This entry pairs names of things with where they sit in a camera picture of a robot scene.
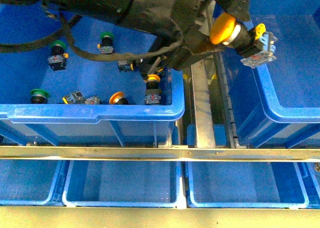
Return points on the large blue middle bin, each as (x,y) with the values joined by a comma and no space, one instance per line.
(277,104)

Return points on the yellow mushroom push button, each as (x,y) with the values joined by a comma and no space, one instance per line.
(256,46)

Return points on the yellow button at front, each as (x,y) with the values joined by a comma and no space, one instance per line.
(118,99)

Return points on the horizontal metal shelf rail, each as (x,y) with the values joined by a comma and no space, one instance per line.
(175,153)

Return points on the yellow button upright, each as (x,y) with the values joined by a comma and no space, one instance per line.
(152,91)

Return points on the green button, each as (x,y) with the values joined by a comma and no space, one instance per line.
(39,96)
(106,45)
(57,60)

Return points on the small blue bin far-left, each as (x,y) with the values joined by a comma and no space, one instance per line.
(32,182)

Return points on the green button front left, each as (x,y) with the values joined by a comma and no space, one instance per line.
(39,96)

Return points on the green button middle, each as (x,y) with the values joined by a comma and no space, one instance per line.
(106,45)

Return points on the vertical metal divider rail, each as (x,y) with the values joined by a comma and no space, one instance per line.
(204,129)

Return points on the loose contact block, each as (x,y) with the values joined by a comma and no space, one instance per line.
(77,98)

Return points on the small blue bin middle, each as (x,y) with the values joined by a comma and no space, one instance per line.
(245,185)

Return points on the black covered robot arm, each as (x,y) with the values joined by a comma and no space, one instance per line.
(186,30)

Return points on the small blue bin left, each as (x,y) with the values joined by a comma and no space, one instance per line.
(142,184)

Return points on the small blue bin with clips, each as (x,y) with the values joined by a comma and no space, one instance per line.
(310,173)

